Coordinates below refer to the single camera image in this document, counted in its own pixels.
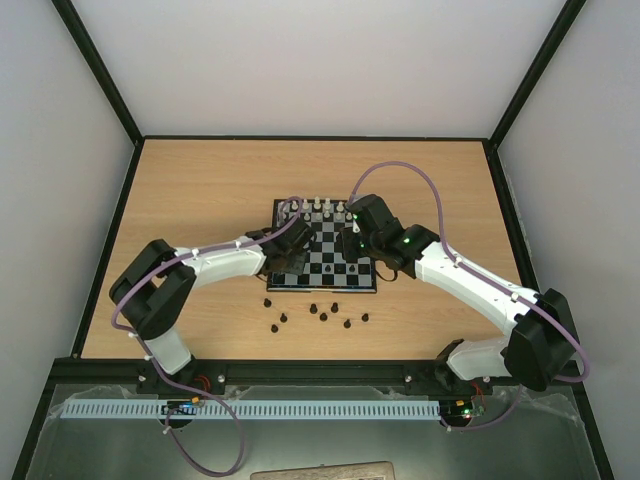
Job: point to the light blue slotted cable duct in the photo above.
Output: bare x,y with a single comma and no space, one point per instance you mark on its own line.
421,410

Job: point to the black aluminium mounting rail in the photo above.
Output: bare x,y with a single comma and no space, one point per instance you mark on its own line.
216,376

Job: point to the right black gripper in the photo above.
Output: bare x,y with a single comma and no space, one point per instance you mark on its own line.
350,242

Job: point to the black cage frame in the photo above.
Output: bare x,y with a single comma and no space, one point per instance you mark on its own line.
72,21

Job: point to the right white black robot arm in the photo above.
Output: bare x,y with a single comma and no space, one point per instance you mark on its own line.
536,341

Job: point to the controller circuit board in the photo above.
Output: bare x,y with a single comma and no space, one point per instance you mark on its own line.
463,408
188,407

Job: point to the right controller circuit board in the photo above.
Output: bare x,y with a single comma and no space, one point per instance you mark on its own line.
463,408

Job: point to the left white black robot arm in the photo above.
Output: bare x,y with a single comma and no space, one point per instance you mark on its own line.
150,294

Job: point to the black white chess board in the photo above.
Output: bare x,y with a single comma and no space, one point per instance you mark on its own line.
323,268

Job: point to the left controller circuit board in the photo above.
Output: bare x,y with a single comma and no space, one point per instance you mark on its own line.
188,407

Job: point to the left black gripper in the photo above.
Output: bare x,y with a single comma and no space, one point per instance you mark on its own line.
300,265

